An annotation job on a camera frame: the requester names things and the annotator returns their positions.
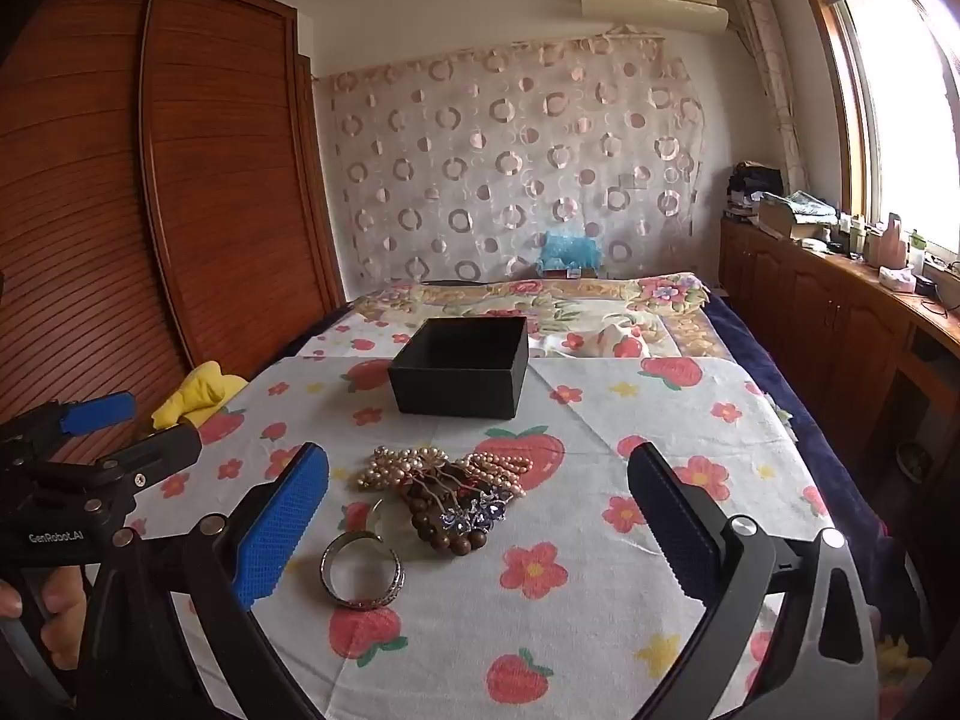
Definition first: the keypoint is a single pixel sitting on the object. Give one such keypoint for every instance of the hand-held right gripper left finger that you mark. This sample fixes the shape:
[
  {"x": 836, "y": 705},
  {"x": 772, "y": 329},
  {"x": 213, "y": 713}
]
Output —
[{"x": 281, "y": 532}]

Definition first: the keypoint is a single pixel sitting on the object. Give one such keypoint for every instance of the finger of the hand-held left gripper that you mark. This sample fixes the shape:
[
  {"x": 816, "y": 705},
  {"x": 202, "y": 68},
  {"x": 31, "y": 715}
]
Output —
[
  {"x": 161, "y": 450},
  {"x": 97, "y": 412}
]

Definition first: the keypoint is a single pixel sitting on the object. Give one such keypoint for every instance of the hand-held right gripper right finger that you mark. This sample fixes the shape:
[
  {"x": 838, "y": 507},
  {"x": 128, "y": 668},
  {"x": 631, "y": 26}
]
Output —
[{"x": 675, "y": 532}]

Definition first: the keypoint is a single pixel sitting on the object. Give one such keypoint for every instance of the black cardboard box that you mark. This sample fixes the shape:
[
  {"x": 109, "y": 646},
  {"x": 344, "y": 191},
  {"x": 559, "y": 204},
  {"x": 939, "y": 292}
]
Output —
[{"x": 450, "y": 382}]

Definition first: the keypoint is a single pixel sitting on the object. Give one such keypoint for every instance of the person's left hand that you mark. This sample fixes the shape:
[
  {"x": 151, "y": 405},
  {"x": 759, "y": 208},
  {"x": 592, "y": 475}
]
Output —
[{"x": 61, "y": 607}]

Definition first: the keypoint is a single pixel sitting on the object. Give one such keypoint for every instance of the silver metal bangle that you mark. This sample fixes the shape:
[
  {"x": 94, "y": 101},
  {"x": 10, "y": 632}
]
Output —
[{"x": 330, "y": 577}]

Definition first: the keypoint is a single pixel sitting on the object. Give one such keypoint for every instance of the yellow plush toy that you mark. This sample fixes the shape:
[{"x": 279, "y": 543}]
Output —
[{"x": 196, "y": 394}]

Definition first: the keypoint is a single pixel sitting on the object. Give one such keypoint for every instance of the pale green jade bangle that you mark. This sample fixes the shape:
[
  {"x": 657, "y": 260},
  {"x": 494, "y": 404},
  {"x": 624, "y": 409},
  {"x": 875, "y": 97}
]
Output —
[{"x": 373, "y": 517}]

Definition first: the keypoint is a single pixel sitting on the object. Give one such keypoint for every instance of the strawberry print bed sheet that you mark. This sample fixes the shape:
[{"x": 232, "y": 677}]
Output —
[{"x": 570, "y": 615}]

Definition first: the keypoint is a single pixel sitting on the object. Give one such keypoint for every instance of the dark blue bedspread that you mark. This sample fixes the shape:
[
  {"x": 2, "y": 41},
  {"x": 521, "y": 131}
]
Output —
[{"x": 757, "y": 360}]

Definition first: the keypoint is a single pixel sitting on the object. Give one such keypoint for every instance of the purple crystal hair clip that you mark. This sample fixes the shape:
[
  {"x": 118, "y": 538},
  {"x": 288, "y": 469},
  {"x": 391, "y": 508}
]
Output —
[{"x": 480, "y": 514}]

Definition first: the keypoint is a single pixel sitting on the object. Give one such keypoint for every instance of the brown wooden wardrobe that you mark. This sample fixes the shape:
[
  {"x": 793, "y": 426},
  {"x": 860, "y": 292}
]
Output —
[{"x": 187, "y": 202}]

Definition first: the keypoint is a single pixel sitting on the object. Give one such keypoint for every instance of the long wooden cabinet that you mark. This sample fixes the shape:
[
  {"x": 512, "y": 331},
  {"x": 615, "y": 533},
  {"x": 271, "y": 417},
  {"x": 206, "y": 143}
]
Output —
[{"x": 817, "y": 330}]

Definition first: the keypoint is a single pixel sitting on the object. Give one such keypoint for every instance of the floral blanket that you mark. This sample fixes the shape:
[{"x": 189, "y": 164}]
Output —
[{"x": 570, "y": 300}]

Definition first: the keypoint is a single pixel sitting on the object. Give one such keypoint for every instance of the blue fluffy mesh bag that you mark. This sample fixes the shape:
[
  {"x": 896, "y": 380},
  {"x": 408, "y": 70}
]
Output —
[{"x": 570, "y": 249}]

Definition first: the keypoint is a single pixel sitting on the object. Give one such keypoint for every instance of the beige flat carton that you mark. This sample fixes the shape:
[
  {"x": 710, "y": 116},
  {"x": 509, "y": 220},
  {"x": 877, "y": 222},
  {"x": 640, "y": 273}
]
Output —
[{"x": 787, "y": 219}]

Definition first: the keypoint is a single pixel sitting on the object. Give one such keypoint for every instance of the white tissue pack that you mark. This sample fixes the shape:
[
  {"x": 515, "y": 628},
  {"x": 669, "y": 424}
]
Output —
[{"x": 896, "y": 279}]

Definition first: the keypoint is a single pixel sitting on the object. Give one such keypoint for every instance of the small black device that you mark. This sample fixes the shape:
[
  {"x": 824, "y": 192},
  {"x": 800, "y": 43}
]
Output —
[{"x": 926, "y": 286}]

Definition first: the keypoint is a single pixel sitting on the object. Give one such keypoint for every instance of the stack of dark clothes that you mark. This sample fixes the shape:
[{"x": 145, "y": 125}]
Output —
[{"x": 754, "y": 187}]

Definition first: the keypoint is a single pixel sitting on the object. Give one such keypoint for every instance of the pink bottle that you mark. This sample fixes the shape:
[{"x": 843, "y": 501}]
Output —
[{"x": 894, "y": 244}]

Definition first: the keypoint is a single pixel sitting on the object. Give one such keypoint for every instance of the green capped bottle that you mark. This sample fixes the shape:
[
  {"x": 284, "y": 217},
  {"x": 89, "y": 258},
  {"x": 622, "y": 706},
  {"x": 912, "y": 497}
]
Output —
[{"x": 916, "y": 255}]

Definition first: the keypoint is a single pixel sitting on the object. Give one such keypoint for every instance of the pale patterned window curtain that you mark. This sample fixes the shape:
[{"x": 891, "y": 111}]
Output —
[{"x": 772, "y": 75}]

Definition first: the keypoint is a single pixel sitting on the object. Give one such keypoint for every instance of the wood framed window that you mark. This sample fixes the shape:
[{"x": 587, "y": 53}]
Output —
[{"x": 892, "y": 105}]

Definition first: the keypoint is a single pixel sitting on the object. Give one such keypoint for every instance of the circle pattern wall cloth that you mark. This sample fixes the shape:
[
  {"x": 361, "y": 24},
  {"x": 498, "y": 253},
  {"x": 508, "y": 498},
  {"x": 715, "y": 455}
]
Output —
[{"x": 510, "y": 165}]

